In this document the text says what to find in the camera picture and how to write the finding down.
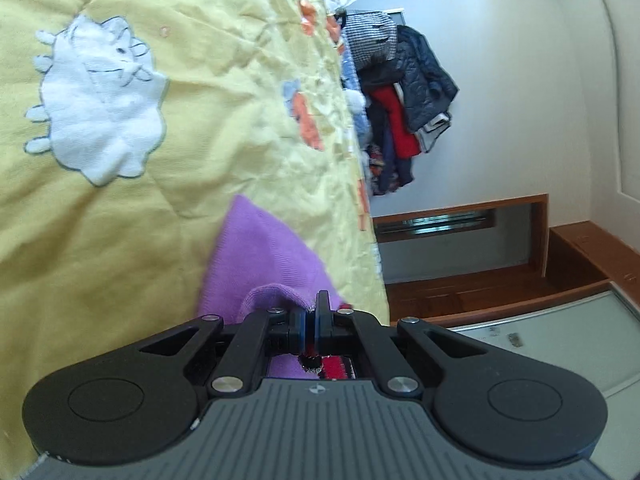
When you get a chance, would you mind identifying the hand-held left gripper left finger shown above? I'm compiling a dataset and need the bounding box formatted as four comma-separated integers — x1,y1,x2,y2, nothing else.
140,307,307,396

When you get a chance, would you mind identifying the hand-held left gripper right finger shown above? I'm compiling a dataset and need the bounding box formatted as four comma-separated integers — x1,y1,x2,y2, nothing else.
313,290,482,396

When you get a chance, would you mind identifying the purple knit sweater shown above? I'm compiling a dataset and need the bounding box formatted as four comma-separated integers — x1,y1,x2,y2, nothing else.
195,195,362,382

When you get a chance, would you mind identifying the dark navy clothing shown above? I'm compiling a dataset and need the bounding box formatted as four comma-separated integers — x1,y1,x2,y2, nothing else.
375,125,417,196

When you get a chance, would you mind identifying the yellow floral blanket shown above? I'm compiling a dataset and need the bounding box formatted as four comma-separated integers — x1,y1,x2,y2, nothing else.
0,0,392,480

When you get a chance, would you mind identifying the red garment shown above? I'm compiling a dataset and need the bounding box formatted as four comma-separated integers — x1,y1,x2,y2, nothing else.
369,85,422,162

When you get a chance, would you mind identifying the beige garment with black trim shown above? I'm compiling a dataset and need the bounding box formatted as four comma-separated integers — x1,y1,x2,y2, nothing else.
416,112,453,153

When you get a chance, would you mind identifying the blue quilt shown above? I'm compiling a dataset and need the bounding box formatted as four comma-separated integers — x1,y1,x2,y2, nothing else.
338,42,372,153

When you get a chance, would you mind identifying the black quilted jacket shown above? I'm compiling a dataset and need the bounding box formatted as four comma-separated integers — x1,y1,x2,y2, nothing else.
359,25,459,134

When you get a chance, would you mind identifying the checkered bag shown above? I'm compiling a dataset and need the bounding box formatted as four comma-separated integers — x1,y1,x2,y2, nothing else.
342,10,399,69

